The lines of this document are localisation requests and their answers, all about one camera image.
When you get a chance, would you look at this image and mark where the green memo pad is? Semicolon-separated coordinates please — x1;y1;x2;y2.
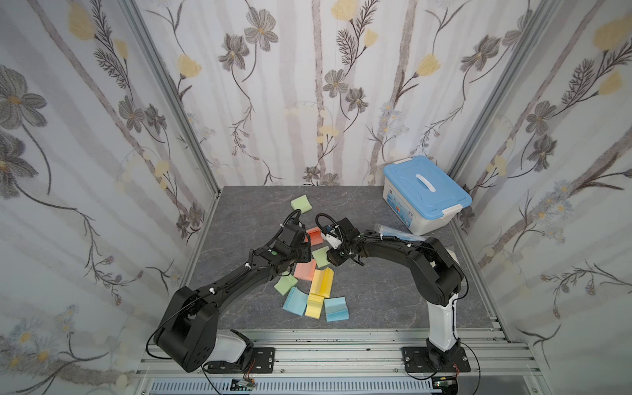
291;194;313;213
312;247;331;268
274;274;298;296

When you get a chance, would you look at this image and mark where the large yellow memo pad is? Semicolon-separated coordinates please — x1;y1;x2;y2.
309;268;334;298

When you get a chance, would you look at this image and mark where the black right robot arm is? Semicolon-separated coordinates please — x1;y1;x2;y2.
327;231;466;371

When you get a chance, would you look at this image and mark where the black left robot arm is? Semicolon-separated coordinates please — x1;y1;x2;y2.
150;223;311;373

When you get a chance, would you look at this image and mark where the red memo pad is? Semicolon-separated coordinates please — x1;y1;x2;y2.
307;227;324;246

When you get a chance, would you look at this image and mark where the pink memo pad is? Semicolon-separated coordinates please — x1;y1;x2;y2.
293;260;317;281

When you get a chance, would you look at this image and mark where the left blue memo pad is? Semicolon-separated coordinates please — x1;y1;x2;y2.
282;286;309;316

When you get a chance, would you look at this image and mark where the blue memo pad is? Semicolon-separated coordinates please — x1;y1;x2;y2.
282;286;309;316
324;297;349;322

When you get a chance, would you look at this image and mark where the small yellow memo pad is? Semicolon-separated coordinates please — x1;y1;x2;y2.
304;294;325;319

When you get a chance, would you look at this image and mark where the right blue memo pad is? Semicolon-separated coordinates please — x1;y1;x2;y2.
324;297;349;322

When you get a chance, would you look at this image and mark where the bag of blue face masks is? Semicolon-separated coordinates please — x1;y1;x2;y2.
375;224;427;242

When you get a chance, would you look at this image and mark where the white box with blue lid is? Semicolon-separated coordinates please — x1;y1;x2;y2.
383;156;472;235

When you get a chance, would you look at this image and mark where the small circuit board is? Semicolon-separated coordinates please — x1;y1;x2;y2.
230;379;256;391

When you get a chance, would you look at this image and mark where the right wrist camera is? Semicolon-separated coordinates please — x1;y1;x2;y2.
322;217;360;247

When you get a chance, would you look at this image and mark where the aluminium rail frame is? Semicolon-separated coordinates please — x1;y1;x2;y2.
133;327;552;394

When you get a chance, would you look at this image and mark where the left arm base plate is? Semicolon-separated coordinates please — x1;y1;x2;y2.
202;347;276;375

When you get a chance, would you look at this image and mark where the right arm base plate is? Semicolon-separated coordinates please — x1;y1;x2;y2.
402;347;472;374

